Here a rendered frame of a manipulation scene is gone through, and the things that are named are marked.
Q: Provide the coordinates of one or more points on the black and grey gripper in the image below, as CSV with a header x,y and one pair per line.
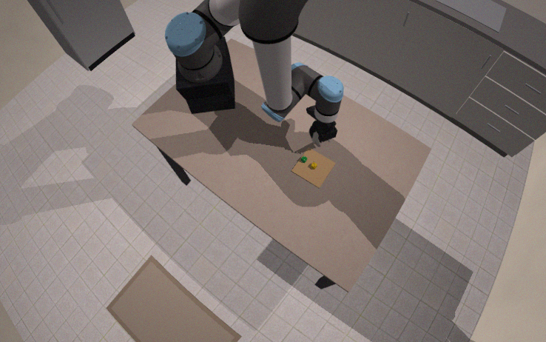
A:
x,y
324,131

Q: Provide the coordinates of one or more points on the tan mat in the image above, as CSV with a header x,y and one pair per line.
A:
x,y
317,176

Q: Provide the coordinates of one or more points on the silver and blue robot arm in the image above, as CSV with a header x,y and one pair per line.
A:
x,y
270,25

